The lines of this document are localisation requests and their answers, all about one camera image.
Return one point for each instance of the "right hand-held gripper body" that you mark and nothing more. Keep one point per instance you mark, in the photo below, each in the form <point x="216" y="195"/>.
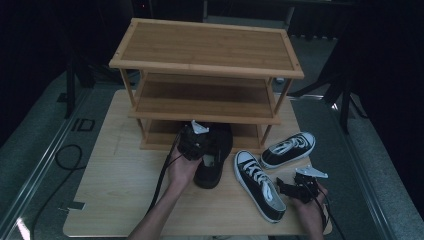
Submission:
<point x="306" y="188"/>

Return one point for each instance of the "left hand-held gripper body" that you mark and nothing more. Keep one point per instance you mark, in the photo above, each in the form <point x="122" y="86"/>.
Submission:
<point x="194" y="143"/>

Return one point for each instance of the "black and white canvas sneaker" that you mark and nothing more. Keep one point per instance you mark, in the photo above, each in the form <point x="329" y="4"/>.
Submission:
<point x="256" y="181"/>
<point x="286" y="150"/>

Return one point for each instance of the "three-tier wooden shoe rack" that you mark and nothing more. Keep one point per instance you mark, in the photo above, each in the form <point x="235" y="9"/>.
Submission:
<point x="206" y="46"/>

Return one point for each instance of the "person's right hand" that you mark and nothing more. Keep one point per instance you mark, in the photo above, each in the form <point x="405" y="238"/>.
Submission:
<point x="311" y="210"/>

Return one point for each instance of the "person's left hand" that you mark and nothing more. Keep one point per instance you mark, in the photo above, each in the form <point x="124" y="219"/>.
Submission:
<point x="181" y="173"/>

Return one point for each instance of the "black tripod stand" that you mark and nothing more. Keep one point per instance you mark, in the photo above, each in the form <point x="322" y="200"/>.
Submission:
<point x="343" y="106"/>

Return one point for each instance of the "black equipment stand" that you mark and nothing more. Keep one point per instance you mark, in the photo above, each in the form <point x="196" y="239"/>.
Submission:
<point x="70" y="90"/>

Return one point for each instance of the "grey tape piece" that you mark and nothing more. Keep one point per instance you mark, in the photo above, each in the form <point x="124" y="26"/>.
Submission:
<point x="72" y="205"/>

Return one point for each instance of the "metal floor rail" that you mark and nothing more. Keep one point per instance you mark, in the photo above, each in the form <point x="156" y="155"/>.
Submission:
<point x="363" y="173"/>
<point x="43" y="166"/>

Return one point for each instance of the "grey metal frame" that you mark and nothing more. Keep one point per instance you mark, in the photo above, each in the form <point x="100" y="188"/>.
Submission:
<point x="289" y="18"/>

